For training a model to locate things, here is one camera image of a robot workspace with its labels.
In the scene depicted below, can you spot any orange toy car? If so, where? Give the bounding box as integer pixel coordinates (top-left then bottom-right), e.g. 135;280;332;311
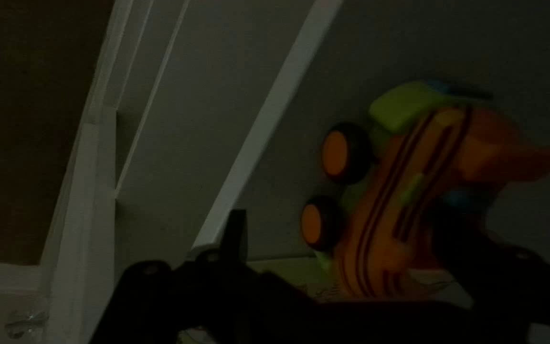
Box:
299;80;550;299

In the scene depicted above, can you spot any picture book on shelf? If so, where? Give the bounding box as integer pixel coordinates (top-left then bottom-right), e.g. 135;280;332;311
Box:
248;255;469;305

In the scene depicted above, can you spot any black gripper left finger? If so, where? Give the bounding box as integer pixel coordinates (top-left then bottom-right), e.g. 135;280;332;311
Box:
89;210;313;344

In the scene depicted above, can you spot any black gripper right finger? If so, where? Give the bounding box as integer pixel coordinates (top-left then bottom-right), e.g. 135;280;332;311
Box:
431;208;550;344

